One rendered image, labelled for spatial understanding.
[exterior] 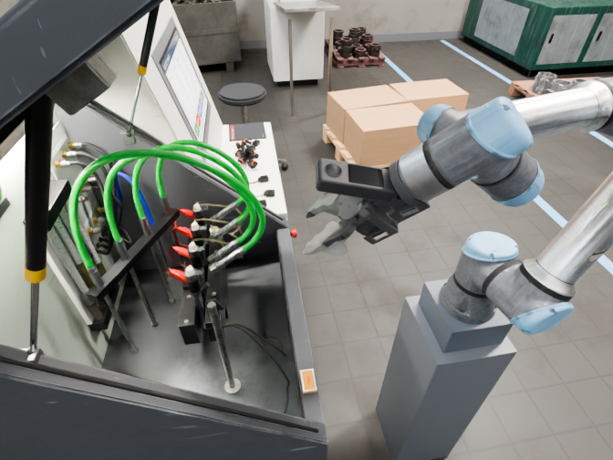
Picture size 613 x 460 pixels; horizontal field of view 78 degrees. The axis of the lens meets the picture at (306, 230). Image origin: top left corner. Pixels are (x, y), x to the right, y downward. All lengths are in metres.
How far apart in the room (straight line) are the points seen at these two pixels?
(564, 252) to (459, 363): 0.44
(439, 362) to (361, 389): 0.87
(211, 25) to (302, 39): 1.25
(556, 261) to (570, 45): 5.49
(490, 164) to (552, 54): 5.69
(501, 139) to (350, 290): 1.88
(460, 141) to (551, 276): 0.50
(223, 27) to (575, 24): 4.35
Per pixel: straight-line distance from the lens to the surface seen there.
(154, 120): 1.09
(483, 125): 0.51
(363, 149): 3.01
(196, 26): 5.51
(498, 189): 0.59
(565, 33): 6.18
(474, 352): 1.21
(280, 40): 4.90
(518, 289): 0.95
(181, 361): 1.11
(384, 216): 0.59
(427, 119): 0.70
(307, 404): 0.88
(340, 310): 2.20
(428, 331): 1.20
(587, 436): 2.23
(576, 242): 0.92
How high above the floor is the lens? 1.75
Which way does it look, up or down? 41 degrees down
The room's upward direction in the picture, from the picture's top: straight up
